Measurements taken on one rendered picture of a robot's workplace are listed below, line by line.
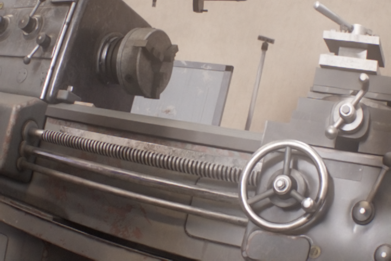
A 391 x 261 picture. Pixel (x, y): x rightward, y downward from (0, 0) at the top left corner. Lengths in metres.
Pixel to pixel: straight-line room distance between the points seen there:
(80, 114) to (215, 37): 3.85
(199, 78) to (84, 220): 3.79
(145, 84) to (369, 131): 0.93
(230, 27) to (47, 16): 3.67
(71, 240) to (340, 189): 0.73
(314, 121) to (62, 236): 0.74
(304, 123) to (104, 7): 1.01
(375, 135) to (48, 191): 1.07
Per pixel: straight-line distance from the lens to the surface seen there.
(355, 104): 1.10
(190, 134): 1.46
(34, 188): 1.76
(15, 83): 1.91
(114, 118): 1.59
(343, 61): 1.34
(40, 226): 1.49
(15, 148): 1.69
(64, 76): 1.79
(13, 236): 1.71
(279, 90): 4.97
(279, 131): 1.35
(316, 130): 1.18
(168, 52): 1.91
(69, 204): 1.65
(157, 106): 5.36
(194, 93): 5.22
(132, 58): 1.79
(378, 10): 5.15
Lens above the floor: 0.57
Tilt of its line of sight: 11 degrees up
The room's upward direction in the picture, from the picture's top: 14 degrees clockwise
